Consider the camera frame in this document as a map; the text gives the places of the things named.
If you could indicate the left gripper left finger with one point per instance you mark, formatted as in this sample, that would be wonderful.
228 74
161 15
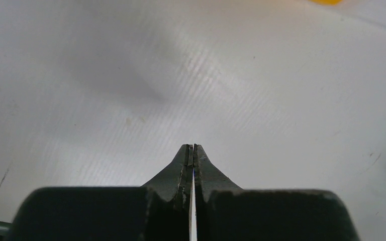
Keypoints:
157 210

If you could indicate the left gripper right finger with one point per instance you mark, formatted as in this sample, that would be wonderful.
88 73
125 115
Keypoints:
225 211

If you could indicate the orange plastic bin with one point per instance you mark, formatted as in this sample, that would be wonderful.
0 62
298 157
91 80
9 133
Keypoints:
326 2

